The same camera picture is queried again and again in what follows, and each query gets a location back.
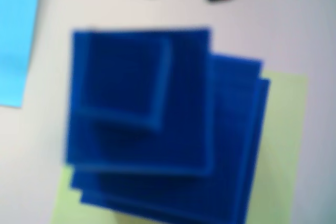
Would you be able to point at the tiny blue cube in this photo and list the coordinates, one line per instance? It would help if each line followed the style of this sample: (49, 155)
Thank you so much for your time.
(120, 77)

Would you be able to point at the small blue cube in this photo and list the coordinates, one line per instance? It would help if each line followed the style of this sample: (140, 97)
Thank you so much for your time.
(189, 103)

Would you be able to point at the medium blue cube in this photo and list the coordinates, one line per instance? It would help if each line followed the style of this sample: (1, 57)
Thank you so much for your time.
(233, 129)

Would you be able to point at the light blue paper square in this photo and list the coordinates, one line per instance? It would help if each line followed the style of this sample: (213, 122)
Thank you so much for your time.
(15, 37)

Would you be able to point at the green paper square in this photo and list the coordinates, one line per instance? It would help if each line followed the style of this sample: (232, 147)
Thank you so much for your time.
(286, 142)

